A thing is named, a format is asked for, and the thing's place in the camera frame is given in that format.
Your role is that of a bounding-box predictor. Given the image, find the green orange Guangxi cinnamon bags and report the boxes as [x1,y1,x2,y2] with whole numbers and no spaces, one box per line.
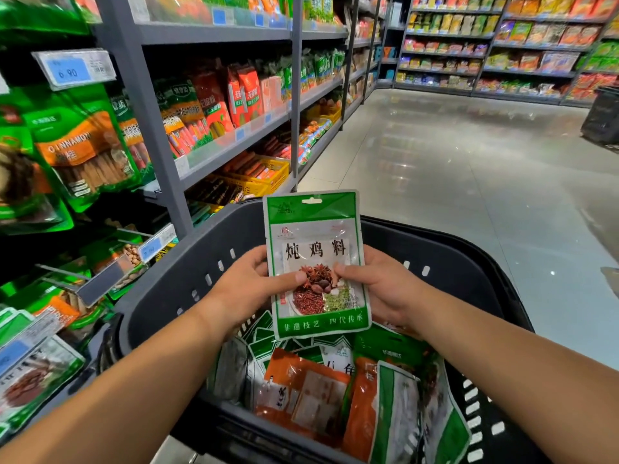
[0,86,77,236]
[19,82,156,213]

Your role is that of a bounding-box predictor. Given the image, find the green white stew seasoning packet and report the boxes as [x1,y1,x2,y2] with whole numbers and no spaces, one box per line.
[263,190,373,341]

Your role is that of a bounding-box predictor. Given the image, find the row of green white packets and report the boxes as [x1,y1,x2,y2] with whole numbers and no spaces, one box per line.
[0,304,88,443]

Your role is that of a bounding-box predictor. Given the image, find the yellow display trays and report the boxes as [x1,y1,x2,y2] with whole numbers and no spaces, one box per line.
[188,150,291,223]

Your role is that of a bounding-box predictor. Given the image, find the row of green snack packets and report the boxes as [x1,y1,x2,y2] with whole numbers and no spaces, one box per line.
[302,0,340,23]

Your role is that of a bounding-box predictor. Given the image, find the green leaf packets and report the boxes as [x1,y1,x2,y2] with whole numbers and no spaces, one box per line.
[0,0,93,44]

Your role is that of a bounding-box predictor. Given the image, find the gray metal shelving unit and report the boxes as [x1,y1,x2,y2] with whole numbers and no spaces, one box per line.
[97,0,388,238]
[372,0,619,107]

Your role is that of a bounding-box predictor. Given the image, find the person's left hand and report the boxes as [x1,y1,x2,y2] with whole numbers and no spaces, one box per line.
[201,244,309,331]

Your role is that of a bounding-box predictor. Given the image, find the rows of colourful packaged goods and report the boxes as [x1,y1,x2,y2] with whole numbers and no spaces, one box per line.
[391,0,619,101]

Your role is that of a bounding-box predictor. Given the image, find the person's right hand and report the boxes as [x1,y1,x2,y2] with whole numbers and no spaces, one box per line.
[333,246,437,331]

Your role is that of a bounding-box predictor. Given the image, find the black shopping basket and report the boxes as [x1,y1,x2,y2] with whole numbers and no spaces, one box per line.
[97,200,553,464]

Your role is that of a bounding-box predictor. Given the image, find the person's left forearm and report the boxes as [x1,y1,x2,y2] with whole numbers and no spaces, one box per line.
[0,295,238,464]

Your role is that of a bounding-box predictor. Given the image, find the row of red orange packets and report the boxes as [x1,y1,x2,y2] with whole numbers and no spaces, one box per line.
[155,64,267,160]

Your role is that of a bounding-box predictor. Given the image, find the pile of packets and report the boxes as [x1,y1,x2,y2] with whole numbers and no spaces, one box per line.
[208,309,475,464]

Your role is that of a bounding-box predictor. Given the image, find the row of teal yellow packets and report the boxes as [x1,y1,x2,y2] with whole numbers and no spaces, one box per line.
[145,0,291,25]

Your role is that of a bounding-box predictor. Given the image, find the person's right forearm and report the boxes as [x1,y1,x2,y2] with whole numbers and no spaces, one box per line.
[401,285,619,464]

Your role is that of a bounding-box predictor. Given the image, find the blue white price tag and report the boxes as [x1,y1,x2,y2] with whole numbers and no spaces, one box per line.
[135,222,178,264]
[0,309,64,378]
[32,48,117,91]

